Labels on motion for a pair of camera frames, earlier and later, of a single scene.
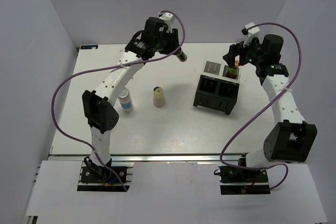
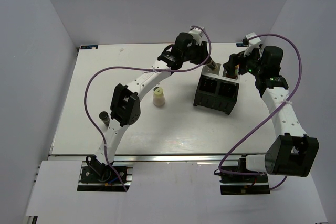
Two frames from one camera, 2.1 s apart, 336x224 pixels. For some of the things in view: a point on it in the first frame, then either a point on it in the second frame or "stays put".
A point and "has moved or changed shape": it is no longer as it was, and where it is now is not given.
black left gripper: [172, 38] → [203, 53]
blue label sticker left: [89, 47] stays put
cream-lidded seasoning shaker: [158, 99] stays put
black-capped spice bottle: [181, 56] has moved or changed shape
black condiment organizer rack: [214, 90] stays put
